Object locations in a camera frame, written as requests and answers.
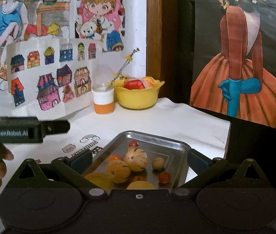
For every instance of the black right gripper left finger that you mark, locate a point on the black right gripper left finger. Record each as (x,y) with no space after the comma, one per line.
(70,171)

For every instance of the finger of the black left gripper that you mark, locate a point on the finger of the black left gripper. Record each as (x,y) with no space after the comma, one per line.
(54,127)

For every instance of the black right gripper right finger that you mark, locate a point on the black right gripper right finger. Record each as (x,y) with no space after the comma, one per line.
(206,170)

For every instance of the brown mango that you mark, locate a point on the brown mango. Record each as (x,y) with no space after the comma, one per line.
(101,180)

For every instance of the red cherry tomato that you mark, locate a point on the red cherry tomato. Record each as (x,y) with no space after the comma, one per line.
(133,143)
(164,177)

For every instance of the small orange tangerine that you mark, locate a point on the small orange tangerine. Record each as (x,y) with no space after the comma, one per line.
(114,157)

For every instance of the orange striped round fruit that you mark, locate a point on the orange striped round fruit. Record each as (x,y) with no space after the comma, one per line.
(118,171)

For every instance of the small brown round fruit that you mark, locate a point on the small brown round fruit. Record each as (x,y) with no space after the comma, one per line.
(158,164)

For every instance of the tan striped round fruit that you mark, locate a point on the tan striped round fruit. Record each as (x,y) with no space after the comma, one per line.
(136,159)

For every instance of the yellow round fruit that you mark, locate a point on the yellow round fruit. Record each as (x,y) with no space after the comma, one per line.
(140,185)

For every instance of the small orange fruit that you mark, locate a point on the small orange fruit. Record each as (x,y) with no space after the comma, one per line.
(137,178)

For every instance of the metal tray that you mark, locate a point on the metal tray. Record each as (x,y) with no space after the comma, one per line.
(173,152)

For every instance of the houses drawing paper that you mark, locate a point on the houses drawing paper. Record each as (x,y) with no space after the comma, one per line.
(51,78)

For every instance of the white orange glass jar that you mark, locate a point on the white orange glass jar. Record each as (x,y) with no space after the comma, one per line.
(102,89)

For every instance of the yellow plastic bowl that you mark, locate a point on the yellow plastic bowl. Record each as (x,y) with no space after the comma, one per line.
(138,99)

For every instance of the red plastic mold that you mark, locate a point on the red plastic mold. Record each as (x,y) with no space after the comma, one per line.
(134,84)

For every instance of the yellow flower twig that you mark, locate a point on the yellow flower twig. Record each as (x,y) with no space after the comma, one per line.
(128,60)

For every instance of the girl with bear poster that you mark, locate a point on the girl with bear poster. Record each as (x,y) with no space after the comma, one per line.
(101,20)

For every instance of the girl in orange dress painting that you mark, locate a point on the girl in orange dress painting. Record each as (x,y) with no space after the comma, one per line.
(235,59)

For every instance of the brown wooden door frame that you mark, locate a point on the brown wooden door frame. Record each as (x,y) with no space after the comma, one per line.
(153,38)

